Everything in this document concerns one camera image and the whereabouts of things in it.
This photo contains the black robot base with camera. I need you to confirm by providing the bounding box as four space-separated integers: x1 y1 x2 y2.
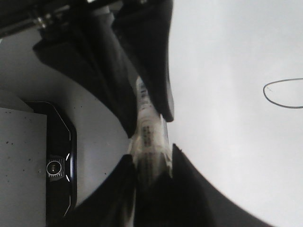
26 101 77 225

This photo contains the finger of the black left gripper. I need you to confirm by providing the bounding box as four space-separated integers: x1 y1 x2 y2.
113 0 174 122
33 14 137 138

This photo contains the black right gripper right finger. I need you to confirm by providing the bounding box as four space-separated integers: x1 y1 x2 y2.
172 144 272 227

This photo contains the white marker with black cap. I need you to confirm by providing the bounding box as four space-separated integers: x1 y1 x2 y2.
129 78 172 227

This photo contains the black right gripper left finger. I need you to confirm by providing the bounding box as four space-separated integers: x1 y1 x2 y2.
53 155 136 227

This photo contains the white whiteboard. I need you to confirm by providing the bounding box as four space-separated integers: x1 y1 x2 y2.
169 0 303 227

